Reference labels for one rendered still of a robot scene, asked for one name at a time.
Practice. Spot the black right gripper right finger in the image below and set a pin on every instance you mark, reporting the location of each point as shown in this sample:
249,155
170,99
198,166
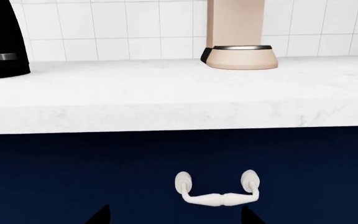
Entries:
250,217

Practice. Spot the beige coffee machine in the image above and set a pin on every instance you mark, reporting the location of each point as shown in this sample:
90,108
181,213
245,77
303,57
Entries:
238,42

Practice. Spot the navy blue cabinet drawer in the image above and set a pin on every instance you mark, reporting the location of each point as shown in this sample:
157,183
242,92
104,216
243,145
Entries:
73,175

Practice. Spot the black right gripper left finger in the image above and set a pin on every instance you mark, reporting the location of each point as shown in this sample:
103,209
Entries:
102,216

